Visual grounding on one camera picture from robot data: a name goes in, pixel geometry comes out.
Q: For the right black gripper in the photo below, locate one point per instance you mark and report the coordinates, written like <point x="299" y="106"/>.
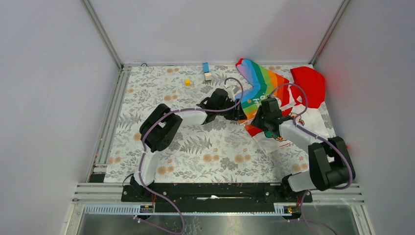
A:
<point x="255" y="121"/>

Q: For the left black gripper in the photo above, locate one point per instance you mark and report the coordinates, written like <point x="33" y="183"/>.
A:
<point x="236" y="113"/>

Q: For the rainbow kids jacket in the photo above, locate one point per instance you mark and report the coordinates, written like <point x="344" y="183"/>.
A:
<point x="301" y="101"/>

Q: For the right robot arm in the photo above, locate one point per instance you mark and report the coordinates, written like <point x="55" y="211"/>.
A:
<point x="330" y="165"/>

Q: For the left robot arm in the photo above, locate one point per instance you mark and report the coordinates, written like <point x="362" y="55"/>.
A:
<point x="160" y="128"/>

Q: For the floral table cloth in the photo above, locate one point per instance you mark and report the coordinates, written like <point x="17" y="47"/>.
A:
<point x="220" y="151"/>

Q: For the blue and silver block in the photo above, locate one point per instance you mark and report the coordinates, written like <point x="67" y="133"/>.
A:
<point x="206" y="72"/>

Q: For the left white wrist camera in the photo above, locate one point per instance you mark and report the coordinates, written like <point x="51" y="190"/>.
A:
<point x="232" y="91"/>

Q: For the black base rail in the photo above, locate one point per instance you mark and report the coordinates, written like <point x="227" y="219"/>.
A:
<point x="214" y="197"/>

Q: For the aluminium frame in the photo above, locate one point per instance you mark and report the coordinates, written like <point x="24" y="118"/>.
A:
<point x="333" y="211"/>

